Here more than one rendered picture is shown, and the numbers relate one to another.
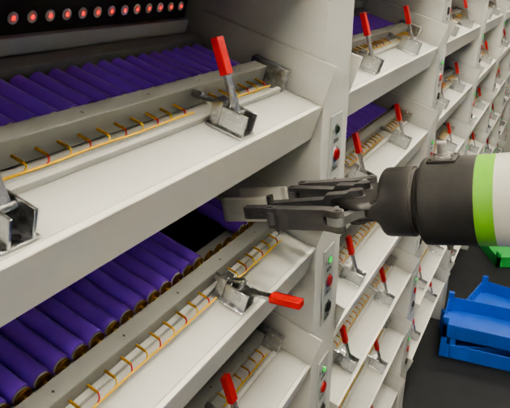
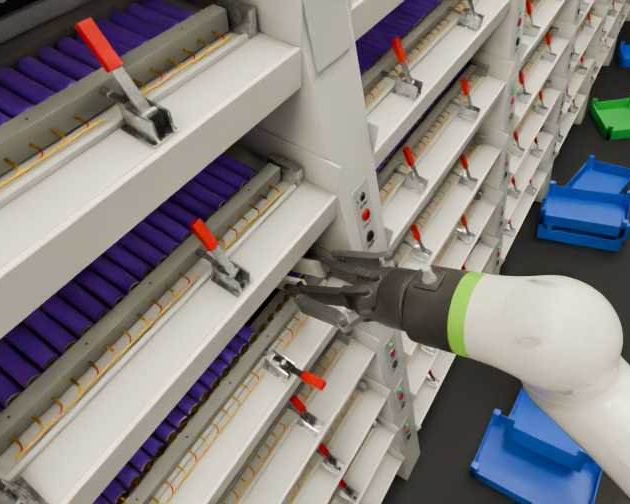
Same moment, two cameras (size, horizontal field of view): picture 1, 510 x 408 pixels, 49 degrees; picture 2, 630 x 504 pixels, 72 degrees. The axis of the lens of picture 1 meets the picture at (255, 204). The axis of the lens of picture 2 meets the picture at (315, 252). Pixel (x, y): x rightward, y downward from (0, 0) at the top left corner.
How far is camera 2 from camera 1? 0.36 m
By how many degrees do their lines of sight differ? 27
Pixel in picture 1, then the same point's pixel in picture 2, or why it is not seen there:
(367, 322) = (449, 263)
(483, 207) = (457, 343)
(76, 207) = (82, 456)
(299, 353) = (365, 344)
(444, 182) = (424, 313)
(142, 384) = (205, 467)
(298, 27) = (299, 130)
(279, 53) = (290, 151)
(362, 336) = not seen: hidden behind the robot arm
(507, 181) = (476, 327)
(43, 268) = not seen: outside the picture
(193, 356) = (244, 433)
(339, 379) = not seen: hidden behind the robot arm
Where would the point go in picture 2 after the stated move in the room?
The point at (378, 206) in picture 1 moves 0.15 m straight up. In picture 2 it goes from (377, 315) to (356, 220)
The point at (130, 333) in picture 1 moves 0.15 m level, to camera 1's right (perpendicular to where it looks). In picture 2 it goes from (192, 433) to (307, 436)
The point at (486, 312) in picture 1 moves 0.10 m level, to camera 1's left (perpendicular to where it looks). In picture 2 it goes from (584, 196) to (558, 198)
